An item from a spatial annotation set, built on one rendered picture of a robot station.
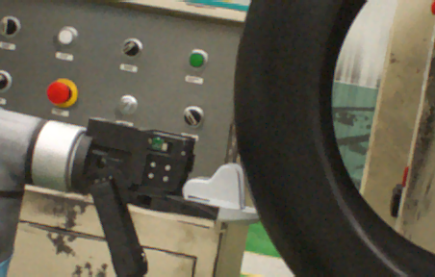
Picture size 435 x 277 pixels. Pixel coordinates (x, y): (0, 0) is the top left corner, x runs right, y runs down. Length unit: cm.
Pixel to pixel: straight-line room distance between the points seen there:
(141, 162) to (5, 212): 17
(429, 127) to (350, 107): 884
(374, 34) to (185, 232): 864
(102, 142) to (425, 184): 47
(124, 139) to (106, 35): 72
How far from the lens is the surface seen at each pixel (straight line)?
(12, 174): 109
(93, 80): 177
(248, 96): 96
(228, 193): 104
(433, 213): 133
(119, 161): 107
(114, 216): 107
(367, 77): 1023
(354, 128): 1016
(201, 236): 169
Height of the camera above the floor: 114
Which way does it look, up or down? 3 degrees down
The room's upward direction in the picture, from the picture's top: 10 degrees clockwise
